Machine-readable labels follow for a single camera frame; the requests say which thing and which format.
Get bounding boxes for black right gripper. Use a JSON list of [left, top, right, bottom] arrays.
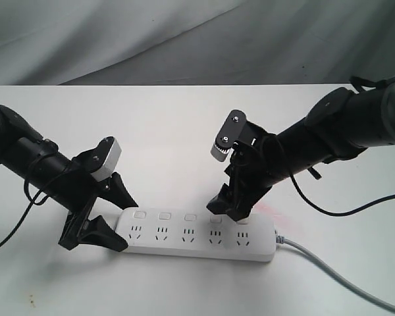
[[206, 134, 288, 221]]

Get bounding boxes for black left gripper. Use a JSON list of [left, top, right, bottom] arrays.
[[46, 161, 138, 252]]

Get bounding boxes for white five-outlet power strip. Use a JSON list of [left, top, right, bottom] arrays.
[[115, 208, 277, 262]]

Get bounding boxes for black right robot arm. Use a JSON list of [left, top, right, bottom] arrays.
[[207, 76, 395, 221]]

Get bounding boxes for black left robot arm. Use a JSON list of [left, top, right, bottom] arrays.
[[0, 105, 137, 252]]

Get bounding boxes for grey backdrop cloth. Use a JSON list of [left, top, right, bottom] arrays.
[[0, 1, 395, 85]]

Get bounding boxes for grey power cable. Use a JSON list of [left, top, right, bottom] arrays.
[[273, 230, 395, 316]]

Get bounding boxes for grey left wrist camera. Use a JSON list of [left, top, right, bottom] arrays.
[[76, 136, 122, 182]]

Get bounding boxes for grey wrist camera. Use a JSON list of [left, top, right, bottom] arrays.
[[76, 136, 122, 182], [210, 109, 269, 162]]

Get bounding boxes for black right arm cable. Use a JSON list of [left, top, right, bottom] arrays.
[[288, 171, 395, 217]]

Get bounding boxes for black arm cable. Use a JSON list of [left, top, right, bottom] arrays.
[[288, 171, 395, 217], [0, 164, 83, 254]]

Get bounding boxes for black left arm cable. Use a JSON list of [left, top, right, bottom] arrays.
[[0, 164, 83, 254]]

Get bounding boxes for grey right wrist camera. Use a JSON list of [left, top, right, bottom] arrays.
[[210, 109, 269, 162]]

